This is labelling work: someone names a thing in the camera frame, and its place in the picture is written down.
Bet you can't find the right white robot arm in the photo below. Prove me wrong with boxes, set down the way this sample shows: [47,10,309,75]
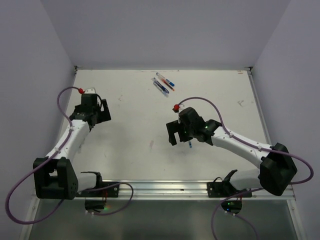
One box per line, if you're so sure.
[166,104,298,197]

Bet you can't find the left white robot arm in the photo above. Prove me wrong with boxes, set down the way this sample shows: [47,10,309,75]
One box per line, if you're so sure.
[33,88,111,200]

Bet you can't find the clear blue pen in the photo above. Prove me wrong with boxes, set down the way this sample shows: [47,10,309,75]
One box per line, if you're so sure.
[151,77,169,98]

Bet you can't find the blue capped pen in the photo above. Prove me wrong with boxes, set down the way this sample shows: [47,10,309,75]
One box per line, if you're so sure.
[156,72,175,87]

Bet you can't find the red ink pen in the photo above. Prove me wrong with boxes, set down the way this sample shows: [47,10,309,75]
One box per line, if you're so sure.
[159,78,175,91]

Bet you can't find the dark blue pen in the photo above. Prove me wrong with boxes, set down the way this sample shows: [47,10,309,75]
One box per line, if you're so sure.
[153,80,168,93]

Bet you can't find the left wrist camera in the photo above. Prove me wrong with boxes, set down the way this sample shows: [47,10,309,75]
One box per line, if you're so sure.
[84,87,97,94]

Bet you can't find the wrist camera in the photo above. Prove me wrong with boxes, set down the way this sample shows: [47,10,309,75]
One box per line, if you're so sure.
[84,87,97,94]
[172,104,185,114]

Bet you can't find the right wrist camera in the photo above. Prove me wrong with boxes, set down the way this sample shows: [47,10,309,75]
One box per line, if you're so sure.
[172,104,185,114]

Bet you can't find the aluminium front rail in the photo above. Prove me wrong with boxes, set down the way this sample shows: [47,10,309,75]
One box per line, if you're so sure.
[31,177,295,201]

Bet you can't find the aluminium rail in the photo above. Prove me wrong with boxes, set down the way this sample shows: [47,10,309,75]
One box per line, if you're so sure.
[245,70,297,190]
[31,177,295,201]

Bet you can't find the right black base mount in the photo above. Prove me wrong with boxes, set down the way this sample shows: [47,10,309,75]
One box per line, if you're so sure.
[206,169,252,198]

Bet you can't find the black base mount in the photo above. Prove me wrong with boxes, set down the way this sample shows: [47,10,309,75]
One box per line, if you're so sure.
[206,169,252,198]
[75,186,119,213]

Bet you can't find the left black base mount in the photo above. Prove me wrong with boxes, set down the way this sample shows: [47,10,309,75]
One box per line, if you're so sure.
[75,186,119,213]

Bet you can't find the aluminium right side rail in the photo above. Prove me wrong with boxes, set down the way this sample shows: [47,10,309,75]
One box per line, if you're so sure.
[245,70,297,190]

